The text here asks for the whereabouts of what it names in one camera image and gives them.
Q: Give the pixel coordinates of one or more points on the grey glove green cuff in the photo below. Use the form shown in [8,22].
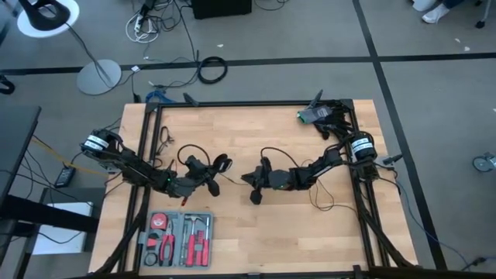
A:
[314,115]

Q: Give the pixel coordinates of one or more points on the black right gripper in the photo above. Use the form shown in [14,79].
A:
[261,182]

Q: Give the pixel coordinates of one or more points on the white round lamp on stand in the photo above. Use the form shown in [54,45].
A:
[98,77]

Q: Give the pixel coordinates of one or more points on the white box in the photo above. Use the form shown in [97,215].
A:
[62,240]

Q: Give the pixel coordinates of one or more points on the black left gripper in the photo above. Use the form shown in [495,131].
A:
[203,176]

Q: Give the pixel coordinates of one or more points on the grey caster wheel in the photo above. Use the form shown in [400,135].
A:
[484,162]

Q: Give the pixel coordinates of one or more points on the dark desk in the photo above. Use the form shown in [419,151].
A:
[15,147]

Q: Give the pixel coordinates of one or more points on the black floor box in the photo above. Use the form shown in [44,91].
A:
[221,8]

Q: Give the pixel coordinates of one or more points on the white power strip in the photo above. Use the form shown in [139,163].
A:
[138,23]

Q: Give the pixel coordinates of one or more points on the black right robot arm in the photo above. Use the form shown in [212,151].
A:
[306,176]

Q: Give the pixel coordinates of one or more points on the person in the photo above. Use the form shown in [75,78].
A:
[436,13]

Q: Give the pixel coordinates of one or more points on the black power adapter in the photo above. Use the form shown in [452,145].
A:
[65,176]

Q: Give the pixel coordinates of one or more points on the red black tape measure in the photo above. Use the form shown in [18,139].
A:
[159,221]

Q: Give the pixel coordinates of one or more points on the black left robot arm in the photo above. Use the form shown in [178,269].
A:
[135,170]

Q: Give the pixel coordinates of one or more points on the grey tool kit case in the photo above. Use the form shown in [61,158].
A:
[176,240]

